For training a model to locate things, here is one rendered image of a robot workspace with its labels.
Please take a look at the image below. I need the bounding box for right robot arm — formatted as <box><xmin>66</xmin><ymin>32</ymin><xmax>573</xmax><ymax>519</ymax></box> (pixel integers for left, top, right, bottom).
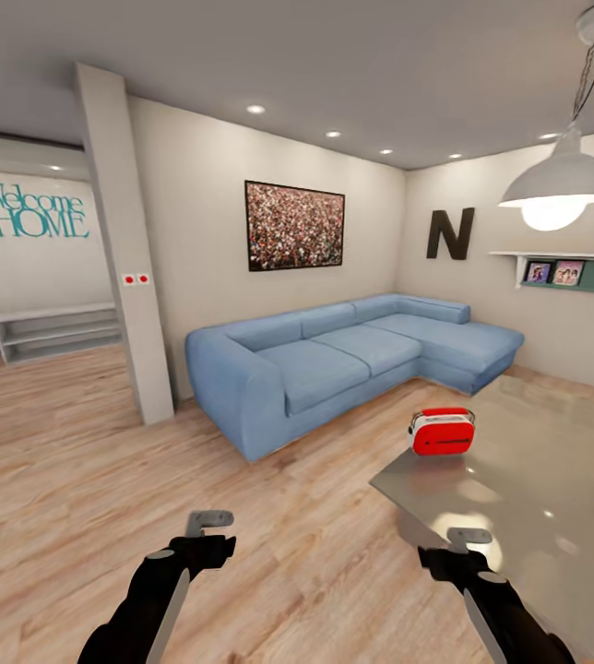
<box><xmin>417</xmin><ymin>527</ymin><xmax>576</xmax><ymax>664</ymax></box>

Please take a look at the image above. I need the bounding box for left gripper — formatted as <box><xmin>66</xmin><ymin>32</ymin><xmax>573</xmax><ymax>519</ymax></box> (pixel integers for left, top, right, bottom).
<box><xmin>169</xmin><ymin>534</ymin><xmax>236</xmax><ymax>578</ymax></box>

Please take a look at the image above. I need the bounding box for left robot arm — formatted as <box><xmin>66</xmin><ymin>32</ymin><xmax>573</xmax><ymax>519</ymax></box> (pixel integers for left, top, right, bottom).
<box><xmin>77</xmin><ymin>510</ymin><xmax>236</xmax><ymax>664</ymax></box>

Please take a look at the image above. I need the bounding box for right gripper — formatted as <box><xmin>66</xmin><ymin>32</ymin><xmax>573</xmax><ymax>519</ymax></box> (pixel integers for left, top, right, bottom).
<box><xmin>417</xmin><ymin>547</ymin><xmax>487</xmax><ymax>589</ymax></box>

